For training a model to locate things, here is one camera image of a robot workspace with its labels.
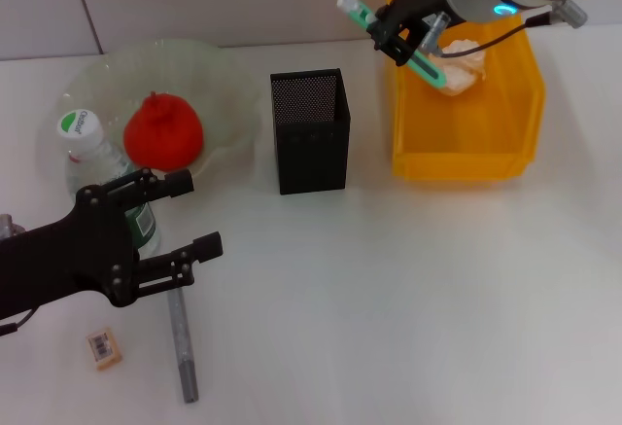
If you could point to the green utility knife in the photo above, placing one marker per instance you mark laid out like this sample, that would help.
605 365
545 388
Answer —
352 4

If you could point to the orange fruit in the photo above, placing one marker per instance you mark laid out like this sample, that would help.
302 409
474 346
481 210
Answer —
162 133

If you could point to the gray marker pen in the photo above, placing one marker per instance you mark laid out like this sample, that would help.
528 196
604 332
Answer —
183 357

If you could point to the clear bottle with green label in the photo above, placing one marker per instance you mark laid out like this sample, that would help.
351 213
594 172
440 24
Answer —
82 133

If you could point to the pale green glass fruit plate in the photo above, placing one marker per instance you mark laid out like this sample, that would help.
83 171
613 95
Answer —
223 94

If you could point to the white paper ball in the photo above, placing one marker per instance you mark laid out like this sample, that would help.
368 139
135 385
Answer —
466 70

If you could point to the black mesh pen holder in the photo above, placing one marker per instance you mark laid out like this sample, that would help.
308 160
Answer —
311 162

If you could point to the beige eraser with barcode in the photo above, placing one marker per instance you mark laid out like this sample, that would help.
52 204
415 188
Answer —
102 349

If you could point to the yellow plastic bin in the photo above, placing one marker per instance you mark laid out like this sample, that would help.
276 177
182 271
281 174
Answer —
461 128

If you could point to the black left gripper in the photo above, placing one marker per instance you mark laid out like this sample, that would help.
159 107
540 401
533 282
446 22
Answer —
68 255

